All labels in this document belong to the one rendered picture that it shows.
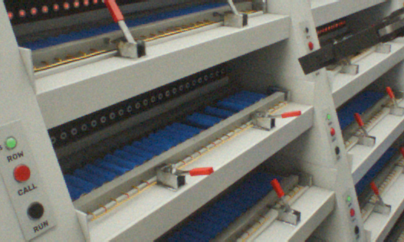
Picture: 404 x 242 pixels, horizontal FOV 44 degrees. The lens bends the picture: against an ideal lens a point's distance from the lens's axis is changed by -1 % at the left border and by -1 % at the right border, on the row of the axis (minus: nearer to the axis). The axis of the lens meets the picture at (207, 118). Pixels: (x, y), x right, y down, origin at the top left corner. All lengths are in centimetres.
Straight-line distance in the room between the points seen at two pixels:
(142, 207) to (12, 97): 23
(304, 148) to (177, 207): 45
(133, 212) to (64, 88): 19
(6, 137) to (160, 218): 25
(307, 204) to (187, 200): 38
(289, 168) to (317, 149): 9
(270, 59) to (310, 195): 30
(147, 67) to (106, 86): 8
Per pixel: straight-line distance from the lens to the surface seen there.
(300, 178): 110
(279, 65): 107
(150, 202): 69
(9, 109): 56
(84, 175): 74
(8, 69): 56
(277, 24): 99
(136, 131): 86
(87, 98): 62
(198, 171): 68
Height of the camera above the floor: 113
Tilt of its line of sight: 9 degrees down
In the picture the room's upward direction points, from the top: 16 degrees counter-clockwise
